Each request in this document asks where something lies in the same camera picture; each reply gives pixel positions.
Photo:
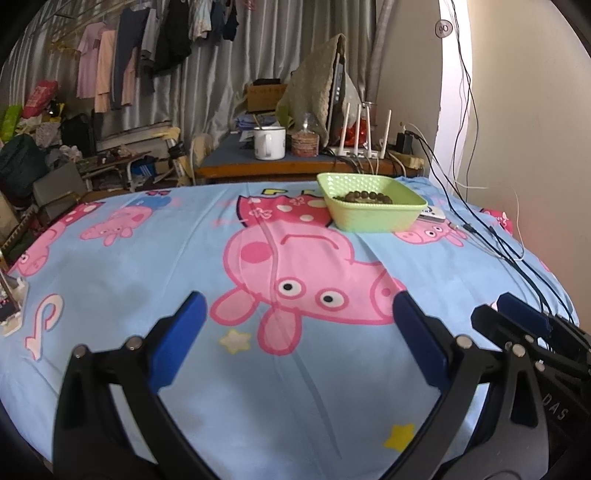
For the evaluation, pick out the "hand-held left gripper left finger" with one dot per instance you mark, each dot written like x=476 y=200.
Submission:
x=178 y=344

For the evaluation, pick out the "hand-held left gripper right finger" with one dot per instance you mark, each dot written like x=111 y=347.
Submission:
x=420 y=344

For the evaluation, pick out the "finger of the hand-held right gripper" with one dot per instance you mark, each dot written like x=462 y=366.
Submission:
x=489 y=323
x=526 y=314

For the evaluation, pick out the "green plastic basket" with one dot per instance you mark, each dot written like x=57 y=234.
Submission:
x=378 y=217

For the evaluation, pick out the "printed blanket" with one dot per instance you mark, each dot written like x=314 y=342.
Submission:
x=138 y=258

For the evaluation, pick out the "white square device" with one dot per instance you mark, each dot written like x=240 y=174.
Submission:
x=434 y=214

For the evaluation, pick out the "white box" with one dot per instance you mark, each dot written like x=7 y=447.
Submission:
x=11 y=314

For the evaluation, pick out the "yellowish cloth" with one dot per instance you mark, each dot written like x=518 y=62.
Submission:
x=408 y=160

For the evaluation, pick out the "wooden desk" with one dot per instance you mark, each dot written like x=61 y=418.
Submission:
x=240 y=161

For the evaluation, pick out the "low cluttered table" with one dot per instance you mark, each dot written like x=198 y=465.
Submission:
x=115 y=161

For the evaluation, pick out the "grey box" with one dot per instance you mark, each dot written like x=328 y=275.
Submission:
x=60 y=184

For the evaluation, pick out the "black power adapter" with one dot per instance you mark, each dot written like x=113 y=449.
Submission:
x=405 y=142

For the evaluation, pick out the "white router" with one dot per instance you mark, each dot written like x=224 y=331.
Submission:
x=364 y=150

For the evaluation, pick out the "white enamel mug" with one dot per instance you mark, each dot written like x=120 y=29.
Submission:
x=268 y=143

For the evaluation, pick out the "red object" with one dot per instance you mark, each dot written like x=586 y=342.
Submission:
x=353 y=131

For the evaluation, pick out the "black bag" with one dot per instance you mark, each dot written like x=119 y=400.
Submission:
x=78 y=134

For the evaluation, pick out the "clear snack jar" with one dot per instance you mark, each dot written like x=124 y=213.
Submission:
x=304 y=138

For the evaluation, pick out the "grey curtain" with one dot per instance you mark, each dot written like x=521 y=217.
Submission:
x=203 y=83

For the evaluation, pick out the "cardboard box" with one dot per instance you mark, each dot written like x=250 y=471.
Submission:
x=265 y=94

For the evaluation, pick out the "black monitor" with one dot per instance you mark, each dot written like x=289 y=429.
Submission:
x=336 y=92

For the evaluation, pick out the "green bag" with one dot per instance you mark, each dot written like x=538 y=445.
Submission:
x=10 y=122

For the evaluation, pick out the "beige cover cloth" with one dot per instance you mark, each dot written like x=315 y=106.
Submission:
x=309 y=87

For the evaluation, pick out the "pink bag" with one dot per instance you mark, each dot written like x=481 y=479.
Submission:
x=41 y=97

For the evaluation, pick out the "row of hanging clothes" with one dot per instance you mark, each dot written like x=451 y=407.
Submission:
x=120 y=55

